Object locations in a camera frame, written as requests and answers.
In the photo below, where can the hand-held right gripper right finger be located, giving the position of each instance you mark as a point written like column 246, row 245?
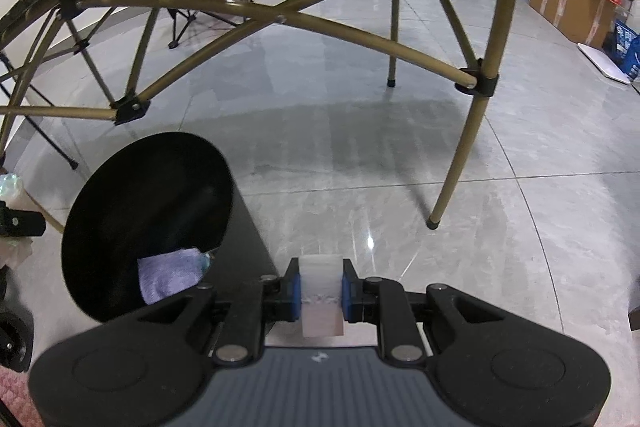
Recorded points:
column 346, row 292

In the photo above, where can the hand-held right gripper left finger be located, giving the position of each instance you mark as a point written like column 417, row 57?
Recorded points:
column 296, row 292

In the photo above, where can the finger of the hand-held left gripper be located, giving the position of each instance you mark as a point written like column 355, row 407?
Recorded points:
column 22, row 224

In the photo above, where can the white foam block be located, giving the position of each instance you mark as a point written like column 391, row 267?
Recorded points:
column 322, row 277

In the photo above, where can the iridescent plastic wrap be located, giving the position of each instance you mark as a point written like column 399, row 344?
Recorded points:
column 10, row 187

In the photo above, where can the black trash bin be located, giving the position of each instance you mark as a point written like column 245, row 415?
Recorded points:
column 150, row 207

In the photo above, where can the blue purple plush toy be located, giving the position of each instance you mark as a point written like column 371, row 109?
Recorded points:
column 167, row 277

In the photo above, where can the pink fuzzy fabric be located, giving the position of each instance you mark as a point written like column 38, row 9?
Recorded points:
column 15, row 397

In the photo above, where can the dark wooden furniture leg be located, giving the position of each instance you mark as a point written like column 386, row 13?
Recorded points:
column 635, row 302

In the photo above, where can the tan folding table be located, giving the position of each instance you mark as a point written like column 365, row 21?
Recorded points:
column 492, row 37

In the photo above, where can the white bathroom scale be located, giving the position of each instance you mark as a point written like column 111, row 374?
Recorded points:
column 605, row 62

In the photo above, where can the blue printed bag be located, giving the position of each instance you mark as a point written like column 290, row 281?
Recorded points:
column 631, row 52

